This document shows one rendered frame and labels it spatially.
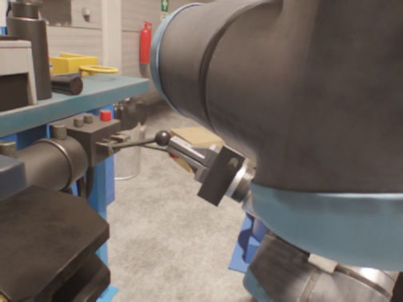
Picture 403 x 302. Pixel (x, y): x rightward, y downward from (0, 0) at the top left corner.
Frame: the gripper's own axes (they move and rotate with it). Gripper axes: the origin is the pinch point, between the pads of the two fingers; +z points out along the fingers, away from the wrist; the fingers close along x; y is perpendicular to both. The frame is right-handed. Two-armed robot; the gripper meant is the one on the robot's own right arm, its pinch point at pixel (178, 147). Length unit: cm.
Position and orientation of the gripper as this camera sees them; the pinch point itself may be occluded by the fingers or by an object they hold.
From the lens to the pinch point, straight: 64.1
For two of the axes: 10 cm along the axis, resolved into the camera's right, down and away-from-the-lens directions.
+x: -4.1, 8.1, 4.2
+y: -3.0, 3.2, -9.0
